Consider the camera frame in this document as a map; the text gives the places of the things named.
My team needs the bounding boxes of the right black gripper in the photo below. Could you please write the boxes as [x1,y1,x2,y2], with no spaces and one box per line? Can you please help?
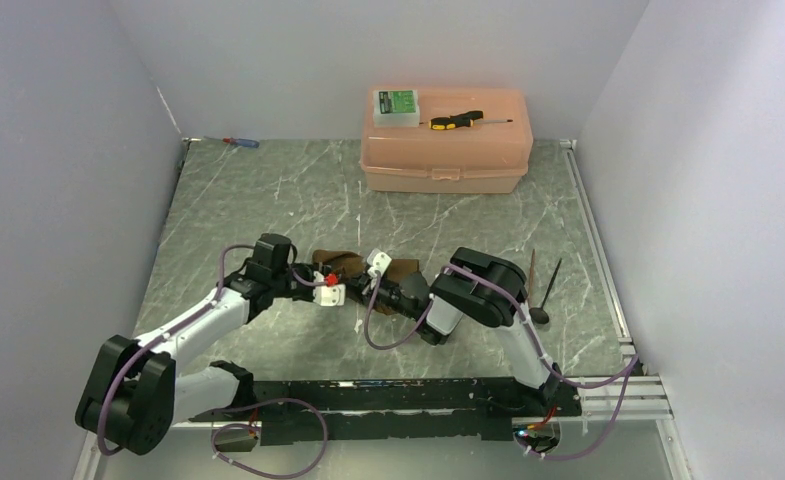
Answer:
[342,270,421,321]

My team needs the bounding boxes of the brown cloth napkin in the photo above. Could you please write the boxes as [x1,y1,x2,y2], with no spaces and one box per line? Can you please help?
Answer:
[312,249,421,299]

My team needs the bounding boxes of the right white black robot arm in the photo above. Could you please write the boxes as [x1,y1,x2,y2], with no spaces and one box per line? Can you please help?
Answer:
[344,247,560,415]

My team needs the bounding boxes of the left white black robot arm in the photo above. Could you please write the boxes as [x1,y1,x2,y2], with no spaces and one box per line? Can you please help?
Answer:
[75,233,346,455]

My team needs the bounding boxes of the black spoon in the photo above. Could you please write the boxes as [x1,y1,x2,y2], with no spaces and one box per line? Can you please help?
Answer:
[528,258,562,327]

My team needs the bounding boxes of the blue red screwdriver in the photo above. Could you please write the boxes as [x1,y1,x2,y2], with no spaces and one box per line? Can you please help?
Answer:
[203,136,260,148]

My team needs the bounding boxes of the pink plastic storage box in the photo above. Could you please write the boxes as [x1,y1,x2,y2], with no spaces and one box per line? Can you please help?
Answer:
[360,86,533,194]

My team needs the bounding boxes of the yellow black screwdriver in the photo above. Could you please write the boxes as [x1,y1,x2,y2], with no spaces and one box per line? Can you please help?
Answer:
[420,110,513,131]

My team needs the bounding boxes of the green white small box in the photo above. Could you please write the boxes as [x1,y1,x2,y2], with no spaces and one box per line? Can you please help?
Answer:
[371,89,421,128]

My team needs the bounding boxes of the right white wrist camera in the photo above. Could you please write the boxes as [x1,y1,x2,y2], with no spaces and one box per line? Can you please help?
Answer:
[366,248,392,278]

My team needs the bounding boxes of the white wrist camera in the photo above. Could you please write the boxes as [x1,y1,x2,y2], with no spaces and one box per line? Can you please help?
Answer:
[366,248,392,278]
[314,272,346,307]

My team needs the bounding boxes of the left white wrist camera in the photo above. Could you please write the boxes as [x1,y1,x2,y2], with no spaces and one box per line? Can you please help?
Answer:
[314,272,346,307]

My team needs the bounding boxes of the aluminium frame rail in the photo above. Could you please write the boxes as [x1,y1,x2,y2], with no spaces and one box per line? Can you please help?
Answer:
[75,367,692,479]

